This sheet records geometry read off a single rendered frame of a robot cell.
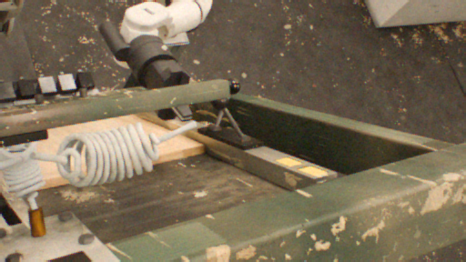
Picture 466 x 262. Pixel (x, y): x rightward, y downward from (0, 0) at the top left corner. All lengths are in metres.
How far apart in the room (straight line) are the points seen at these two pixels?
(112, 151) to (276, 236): 0.21
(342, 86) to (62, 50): 1.56
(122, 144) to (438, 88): 3.37
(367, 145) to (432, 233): 0.45
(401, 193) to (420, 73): 3.16
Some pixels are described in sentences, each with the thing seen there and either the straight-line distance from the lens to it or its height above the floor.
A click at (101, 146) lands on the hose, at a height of 1.87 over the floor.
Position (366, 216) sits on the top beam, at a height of 1.92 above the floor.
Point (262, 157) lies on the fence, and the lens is 1.13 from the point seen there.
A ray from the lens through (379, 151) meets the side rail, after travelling 1.23.
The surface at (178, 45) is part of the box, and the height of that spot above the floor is 0.92.
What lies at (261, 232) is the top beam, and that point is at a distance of 0.67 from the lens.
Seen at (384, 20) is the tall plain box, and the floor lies 0.11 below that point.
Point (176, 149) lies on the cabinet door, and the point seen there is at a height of 1.35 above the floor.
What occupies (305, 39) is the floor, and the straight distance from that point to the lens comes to 3.52.
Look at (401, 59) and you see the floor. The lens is 3.88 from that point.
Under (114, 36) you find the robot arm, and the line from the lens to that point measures 1.25.
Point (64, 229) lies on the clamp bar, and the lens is 0.71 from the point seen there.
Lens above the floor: 2.49
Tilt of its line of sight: 56 degrees down
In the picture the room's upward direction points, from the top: 45 degrees clockwise
